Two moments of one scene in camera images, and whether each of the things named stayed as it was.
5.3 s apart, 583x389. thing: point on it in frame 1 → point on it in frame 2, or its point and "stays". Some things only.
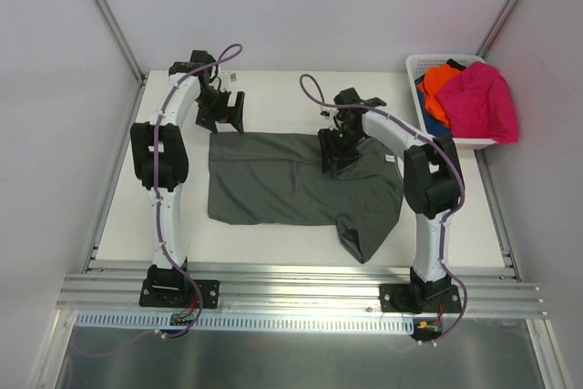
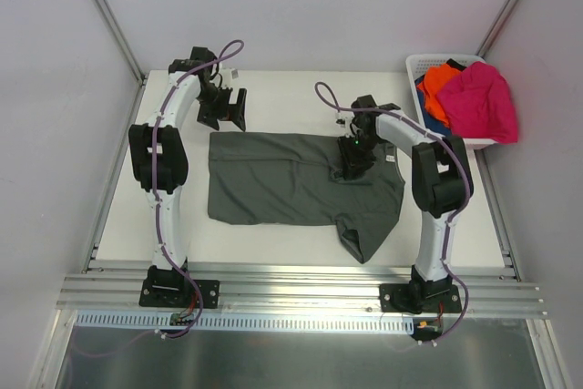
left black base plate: x=178 y=293 stays
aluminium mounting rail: x=297 y=290 stays
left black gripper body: x=220 y=112 stays
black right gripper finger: x=329 y=157 → x=350 y=172
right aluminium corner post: x=508 y=6 stays
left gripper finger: x=235 y=114 stays
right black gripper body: x=337 y=144 → x=353 y=159
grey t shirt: x=264 y=178 stays
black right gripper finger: x=341 y=161 → x=363 y=167
